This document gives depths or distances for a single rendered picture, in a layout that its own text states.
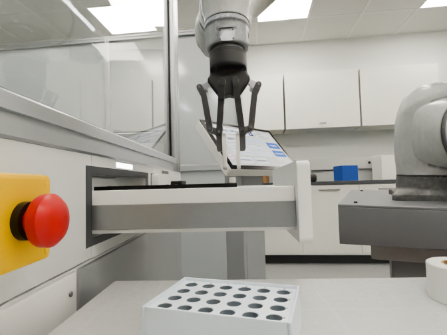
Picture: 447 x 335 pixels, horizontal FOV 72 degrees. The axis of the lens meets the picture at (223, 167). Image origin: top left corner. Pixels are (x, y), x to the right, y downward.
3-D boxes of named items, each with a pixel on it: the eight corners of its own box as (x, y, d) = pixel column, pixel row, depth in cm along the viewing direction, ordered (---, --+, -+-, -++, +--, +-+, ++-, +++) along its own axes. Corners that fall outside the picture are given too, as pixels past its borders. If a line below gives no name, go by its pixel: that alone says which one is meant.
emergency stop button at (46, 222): (74, 242, 25) (74, 192, 25) (43, 252, 21) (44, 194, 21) (38, 242, 25) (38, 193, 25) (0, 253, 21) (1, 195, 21)
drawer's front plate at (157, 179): (181, 209, 102) (180, 176, 102) (159, 219, 73) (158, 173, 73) (175, 209, 102) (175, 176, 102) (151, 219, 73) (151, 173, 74)
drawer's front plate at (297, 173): (281, 218, 69) (280, 169, 70) (313, 243, 40) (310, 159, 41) (273, 219, 69) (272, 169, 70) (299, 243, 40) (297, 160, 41)
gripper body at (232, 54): (204, 44, 59) (206, 92, 58) (249, 42, 58) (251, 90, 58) (208, 60, 66) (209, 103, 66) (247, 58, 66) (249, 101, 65)
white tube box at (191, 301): (301, 325, 30) (299, 285, 30) (293, 377, 22) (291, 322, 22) (185, 312, 34) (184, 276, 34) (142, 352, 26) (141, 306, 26)
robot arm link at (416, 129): (431, 173, 86) (430, 94, 86) (501, 174, 68) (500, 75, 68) (380, 174, 83) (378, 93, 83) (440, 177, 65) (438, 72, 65)
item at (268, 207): (274, 212, 68) (273, 185, 68) (297, 230, 42) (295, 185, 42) (96, 216, 69) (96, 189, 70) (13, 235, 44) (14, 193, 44)
